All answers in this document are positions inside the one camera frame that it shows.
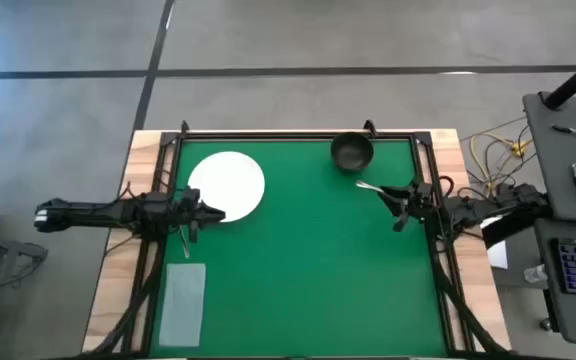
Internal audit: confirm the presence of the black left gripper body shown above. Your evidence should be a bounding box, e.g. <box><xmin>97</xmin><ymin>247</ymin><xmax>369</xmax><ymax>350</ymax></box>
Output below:
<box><xmin>167</xmin><ymin>187</ymin><xmax>203</xmax><ymax>244</ymax></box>

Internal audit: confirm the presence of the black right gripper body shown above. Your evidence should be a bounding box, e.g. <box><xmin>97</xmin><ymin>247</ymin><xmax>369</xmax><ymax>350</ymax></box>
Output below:
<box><xmin>406</xmin><ymin>180</ymin><xmax>439</xmax><ymax>221</ymax></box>

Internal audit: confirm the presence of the silver metal spoon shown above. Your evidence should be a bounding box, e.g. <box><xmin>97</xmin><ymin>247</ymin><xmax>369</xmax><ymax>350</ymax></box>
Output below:
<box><xmin>355</xmin><ymin>179</ymin><xmax>387</xmax><ymax>196</ymax></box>

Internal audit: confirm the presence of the silver metal rod tool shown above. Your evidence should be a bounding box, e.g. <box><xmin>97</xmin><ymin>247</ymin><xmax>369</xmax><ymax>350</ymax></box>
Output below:
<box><xmin>179</xmin><ymin>224</ymin><xmax>191</xmax><ymax>260</ymax></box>

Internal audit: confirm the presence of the white round plate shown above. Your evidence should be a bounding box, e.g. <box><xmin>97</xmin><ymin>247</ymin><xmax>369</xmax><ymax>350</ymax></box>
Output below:
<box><xmin>187</xmin><ymin>151</ymin><xmax>266</xmax><ymax>224</ymax></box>

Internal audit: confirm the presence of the black bowl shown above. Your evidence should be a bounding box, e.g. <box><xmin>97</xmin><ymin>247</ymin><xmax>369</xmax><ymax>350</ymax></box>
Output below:
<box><xmin>330</xmin><ymin>131</ymin><xmax>375</xmax><ymax>174</ymax></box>

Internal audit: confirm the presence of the pale folded napkin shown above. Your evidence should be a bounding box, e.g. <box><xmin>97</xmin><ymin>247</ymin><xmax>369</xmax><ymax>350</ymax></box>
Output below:
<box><xmin>158</xmin><ymin>263</ymin><xmax>207</xmax><ymax>348</ymax></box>

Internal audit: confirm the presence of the white paper sheet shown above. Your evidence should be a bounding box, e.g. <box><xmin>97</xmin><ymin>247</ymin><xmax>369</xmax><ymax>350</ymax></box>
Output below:
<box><xmin>485</xmin><ymin>239</ymin><xmax>510</xmax><ymax>270</ymax></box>

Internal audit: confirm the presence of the green table mat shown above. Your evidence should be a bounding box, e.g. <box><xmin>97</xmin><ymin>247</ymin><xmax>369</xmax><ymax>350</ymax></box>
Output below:
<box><xmin>148</xmin><ymin>139</ymin><xmax>449</xmax><ymax>359</ymax></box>

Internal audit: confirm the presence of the grey side cart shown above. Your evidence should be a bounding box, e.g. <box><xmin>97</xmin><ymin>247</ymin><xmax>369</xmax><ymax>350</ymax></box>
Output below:
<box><xmin>521</xmin><ymin>89</ymin><xmax>576</xmax><ymax>347</ymax></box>

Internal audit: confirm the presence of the black pen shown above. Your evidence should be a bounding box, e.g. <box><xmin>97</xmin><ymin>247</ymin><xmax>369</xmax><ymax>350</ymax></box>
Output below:
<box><xmin>551</xmin><ymin>124</ymin><xmax>576</xmax><ymax>141</ymax></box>

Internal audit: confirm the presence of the black pole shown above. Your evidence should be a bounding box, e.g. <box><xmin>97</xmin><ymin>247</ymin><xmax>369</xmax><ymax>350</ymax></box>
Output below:
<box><xmin>542</xmin><ymin>48</ymin><xmax>576</xmax><ymax>110</ymax></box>

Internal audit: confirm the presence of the black metal rig frame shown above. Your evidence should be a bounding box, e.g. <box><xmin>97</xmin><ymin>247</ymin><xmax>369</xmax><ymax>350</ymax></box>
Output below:
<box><xmin>85</xmin><ymin>119</ymin><xmax>512</xmax><ymax>360</ymax></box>

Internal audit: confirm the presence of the yellow cable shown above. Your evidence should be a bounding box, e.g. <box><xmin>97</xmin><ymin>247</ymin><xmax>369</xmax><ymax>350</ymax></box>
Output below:
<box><xmin>469</xmin><ymin>130</ymin><xmax>535</xmax><ymax>197</ymax></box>

